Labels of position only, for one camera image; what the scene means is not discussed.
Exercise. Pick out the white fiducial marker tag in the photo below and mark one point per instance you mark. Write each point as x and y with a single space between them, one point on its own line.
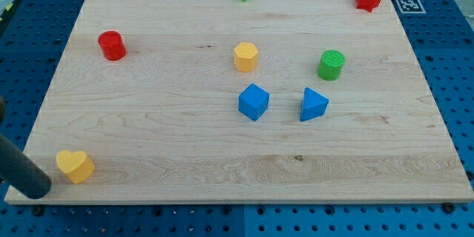
410 6

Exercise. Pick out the yellow heart block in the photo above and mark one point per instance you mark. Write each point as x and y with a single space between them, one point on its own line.
77 166

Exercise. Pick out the yellow hexagon block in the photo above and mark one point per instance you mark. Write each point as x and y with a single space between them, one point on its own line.
246 57

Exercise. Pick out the wooden board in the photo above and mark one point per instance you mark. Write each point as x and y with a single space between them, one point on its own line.
162 124

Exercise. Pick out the blue cube block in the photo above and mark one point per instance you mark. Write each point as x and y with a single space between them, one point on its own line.
253 102

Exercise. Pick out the red cylinder block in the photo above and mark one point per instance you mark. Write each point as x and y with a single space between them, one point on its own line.
112 45

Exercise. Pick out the green cylinder block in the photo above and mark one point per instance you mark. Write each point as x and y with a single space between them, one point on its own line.
330 65

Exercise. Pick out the blue triangle block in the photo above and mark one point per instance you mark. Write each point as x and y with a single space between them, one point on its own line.
313 105

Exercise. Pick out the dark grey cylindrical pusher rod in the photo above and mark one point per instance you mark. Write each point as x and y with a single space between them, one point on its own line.
21 173

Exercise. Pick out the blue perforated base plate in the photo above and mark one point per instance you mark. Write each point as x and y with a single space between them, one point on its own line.
31 45

